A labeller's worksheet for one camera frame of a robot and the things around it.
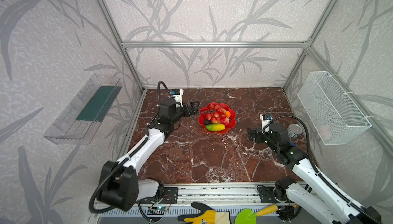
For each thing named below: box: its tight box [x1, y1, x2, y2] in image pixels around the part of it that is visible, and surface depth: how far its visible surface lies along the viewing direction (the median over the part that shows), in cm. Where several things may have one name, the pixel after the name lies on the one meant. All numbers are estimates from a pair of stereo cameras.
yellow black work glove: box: [177, 202, 231, 224], surface depth 68 cm
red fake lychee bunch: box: [206, 104, 230, 126], surface depth 98 cm
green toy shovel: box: [234, 204, 279, 224], surface depth 70 cm
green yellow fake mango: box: [205, 123, 226, 132], surface depth 95 cm
